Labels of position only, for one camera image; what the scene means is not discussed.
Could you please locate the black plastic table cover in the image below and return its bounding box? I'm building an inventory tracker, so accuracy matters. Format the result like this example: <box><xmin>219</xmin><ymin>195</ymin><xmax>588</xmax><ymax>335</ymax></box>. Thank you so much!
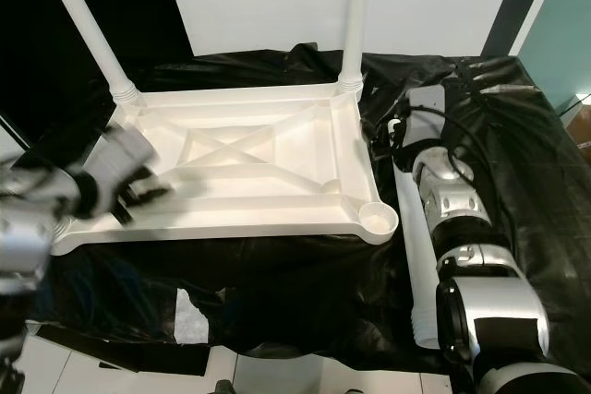
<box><xmin>0</xmin><ymin>43</ymin><xmax>591</xmax><ymax>367</ymax></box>

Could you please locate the brown wooden cabinet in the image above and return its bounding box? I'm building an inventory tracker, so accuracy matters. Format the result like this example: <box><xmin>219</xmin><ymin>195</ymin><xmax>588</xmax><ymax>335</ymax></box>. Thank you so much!
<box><xmin>568</xmin><ymin>113</ymin><xmax>591</xmax><ymax>150</ymax></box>

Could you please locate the green glass panel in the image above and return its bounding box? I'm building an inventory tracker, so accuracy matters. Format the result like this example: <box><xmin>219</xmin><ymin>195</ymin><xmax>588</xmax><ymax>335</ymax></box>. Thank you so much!
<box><xmin>522</xmin><ymin>0</ymin><xmax>591</xmax><ymax>113</ymax></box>

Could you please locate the black door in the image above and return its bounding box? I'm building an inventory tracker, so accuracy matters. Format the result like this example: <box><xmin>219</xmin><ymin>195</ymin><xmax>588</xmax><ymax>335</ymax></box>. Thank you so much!
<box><xmin>0</xmin><ymin>0</ymin><xmax>193</xmax><ymax>150</ymax></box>

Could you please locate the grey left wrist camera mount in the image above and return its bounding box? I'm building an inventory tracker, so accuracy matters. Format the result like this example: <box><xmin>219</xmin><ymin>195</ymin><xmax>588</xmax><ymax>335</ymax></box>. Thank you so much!
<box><xmin>106</xmin><ymin>126</ymin><xmax>153</xmax><ymax>192</ymax></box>

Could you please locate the black frame post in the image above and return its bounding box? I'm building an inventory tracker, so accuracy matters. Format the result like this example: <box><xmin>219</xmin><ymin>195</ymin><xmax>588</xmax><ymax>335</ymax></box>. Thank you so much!
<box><xmin>480</xmin><ymin>0</ymin><xmax>560</xmax><ymax>58</ymax></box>

